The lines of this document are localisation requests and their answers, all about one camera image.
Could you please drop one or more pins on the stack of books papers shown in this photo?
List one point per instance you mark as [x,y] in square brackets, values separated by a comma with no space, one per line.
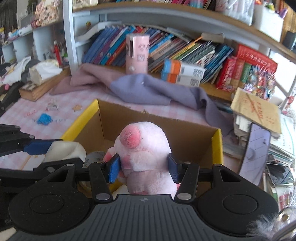
[278,177]

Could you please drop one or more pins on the white bookshelf unit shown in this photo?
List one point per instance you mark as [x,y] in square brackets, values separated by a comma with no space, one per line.
[183,18]

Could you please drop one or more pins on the orange white carton upper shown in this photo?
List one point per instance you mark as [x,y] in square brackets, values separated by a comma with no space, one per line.
[177,67]

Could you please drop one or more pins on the pile of clothes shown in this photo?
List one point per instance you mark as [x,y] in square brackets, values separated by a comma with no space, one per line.
[13,77]

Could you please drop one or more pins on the red thick dictionary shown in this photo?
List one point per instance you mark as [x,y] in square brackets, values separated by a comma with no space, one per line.
[254,57]

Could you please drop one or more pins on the white paper bag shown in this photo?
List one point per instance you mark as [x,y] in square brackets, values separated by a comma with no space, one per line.
[43,71]

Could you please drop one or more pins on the pink cylindrical tin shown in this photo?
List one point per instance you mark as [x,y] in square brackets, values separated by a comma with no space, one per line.
[137,53]

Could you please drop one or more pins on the floral cat plush decoration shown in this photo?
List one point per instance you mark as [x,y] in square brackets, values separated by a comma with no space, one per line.
[47,12]

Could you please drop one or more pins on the cream rounded plug block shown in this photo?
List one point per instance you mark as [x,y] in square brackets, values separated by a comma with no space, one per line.
[64,150]

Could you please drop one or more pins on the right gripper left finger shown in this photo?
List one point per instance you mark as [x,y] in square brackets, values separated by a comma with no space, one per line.
[101,175]

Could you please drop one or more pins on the orange white carton lower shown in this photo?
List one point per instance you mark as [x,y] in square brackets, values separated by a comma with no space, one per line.
[180,79]

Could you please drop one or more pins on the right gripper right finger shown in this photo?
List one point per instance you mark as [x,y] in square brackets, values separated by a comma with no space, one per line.
[186,175]

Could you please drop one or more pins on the wooden chess box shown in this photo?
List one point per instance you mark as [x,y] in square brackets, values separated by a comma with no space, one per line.
[32,92]

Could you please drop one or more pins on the purple pink blanket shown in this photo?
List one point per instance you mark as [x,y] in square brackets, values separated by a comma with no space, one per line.
[143,89]

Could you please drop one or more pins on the pink plush pig toy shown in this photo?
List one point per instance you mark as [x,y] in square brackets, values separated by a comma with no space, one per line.
[143,149]

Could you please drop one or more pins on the white pen holder box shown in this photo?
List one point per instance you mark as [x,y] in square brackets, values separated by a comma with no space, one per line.
[267,22]

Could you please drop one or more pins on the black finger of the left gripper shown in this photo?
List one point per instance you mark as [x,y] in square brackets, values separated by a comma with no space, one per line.
[38,147]

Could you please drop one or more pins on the brown paper envelope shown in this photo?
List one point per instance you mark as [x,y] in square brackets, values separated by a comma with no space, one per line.
[257,110]

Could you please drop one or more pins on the orange white carton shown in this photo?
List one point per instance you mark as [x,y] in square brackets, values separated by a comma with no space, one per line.
[177,67]
[180,79]

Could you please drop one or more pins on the pink checkered tablecloth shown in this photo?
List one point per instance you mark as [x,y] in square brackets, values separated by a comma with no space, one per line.
[65,109]

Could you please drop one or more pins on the blue clip toy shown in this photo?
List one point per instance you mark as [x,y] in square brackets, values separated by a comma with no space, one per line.
[44,119]

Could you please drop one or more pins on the dark smartphone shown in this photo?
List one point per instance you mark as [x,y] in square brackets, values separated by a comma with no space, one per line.
[255,155]

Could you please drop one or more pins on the yellow cardboard box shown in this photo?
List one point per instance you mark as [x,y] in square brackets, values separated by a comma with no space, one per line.
[101,123]

